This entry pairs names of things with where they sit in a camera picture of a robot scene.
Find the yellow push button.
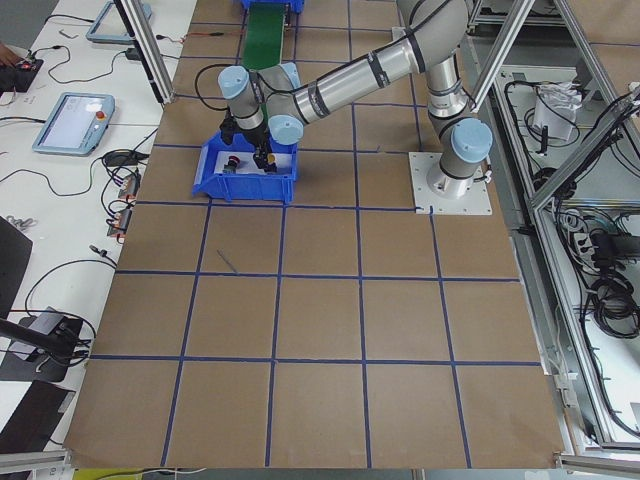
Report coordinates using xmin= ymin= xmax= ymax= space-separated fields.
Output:
xmin=265 ymin=153 xmax=277 ymax=173

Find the aluminium frame post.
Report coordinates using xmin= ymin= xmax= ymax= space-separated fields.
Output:
xmin=114 ymin=0 xmax=174 ymax=105

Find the blue teach pendant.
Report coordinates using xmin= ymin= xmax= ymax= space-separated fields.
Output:
xmin=32 ymin=92 xmax=116 ymax=156
xmin=85 ymin=1 xmax=133 ymax=46

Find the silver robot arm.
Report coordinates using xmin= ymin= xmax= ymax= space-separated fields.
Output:
xmin=218 ymin=0 xmax=493 ymax=199

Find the red push button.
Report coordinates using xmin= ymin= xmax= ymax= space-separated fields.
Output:
xmin=222 ymin=155 xmax=241 ymax=174

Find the blue plastic bin left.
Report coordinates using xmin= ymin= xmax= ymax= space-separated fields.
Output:
xmin=192 ymin=133 xmax=297 ymax=204

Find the person hand at desk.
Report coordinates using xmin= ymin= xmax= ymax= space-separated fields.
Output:
xmin=0 ymin=43 xmax=23 ymax=67

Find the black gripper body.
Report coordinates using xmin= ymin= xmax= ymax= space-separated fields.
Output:
xmin=242 ymin=121 xmax=271 ymax=150

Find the blue teach pendant far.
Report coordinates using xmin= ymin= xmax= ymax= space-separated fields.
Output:
xmin=85 ymin=1 xmax=133 ymax=46

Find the white foam sheet left bin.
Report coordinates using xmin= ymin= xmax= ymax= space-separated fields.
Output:
xmin=214 ymin=151 xmax=293 ymax=175

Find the blue teach pendant near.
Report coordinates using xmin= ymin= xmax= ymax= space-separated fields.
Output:
xmin=32 ymin=92 xmax=116 ymax=156

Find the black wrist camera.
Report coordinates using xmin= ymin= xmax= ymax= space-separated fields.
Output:
xmin=220 ymin=115 xmax=237 ymax=145

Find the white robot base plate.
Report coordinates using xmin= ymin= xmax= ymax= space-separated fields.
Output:
xmin=408 ymin=152 xmax=492 ymax=216

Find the green conveyor belt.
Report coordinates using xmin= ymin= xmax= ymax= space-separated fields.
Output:
xmin=242 ymin=1 xmax=288 ymax=70

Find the black monitor stand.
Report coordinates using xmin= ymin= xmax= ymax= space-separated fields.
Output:
xmin=1 ymin=309 xmax=88 ymax=383

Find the white crumpled paper bag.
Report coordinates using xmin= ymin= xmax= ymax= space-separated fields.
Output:
xmin=532 ymin=82 xmax=582 ymax=141

